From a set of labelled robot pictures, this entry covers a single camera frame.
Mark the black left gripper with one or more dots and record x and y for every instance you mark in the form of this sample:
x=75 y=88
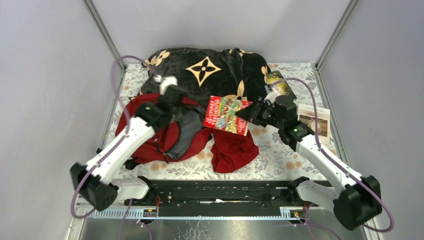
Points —
x=178 y=96

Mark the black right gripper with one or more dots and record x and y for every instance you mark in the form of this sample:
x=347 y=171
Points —
x=252 y=113

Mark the red treehouse storybook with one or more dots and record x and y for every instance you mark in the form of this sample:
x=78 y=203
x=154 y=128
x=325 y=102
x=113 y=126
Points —
x=221 y=115

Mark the red student backpack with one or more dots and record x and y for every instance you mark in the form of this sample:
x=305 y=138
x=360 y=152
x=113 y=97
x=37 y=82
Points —
x=178 y=141

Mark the green dark cover book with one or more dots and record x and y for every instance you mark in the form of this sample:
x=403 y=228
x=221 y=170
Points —
x=276 y=80

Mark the black floral plush blanket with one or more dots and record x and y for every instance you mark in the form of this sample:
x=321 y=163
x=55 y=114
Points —
x=230 y=73

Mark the white beige cover book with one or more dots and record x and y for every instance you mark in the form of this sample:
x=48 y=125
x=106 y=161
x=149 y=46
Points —
x=318 y=119

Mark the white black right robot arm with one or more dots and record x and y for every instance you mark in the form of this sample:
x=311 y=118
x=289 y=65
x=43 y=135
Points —
x=352 y=198

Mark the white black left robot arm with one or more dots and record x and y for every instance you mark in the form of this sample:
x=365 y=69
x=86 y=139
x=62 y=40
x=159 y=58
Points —
x=95 y=180

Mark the red cloth garment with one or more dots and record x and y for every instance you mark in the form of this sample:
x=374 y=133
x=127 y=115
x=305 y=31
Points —
x=232 y=151

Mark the floral patterned table mat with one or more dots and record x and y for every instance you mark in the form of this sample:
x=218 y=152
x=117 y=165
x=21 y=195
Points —
x=275 y=161

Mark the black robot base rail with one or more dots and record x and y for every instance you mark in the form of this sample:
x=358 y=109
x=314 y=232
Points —
x=219 y=198

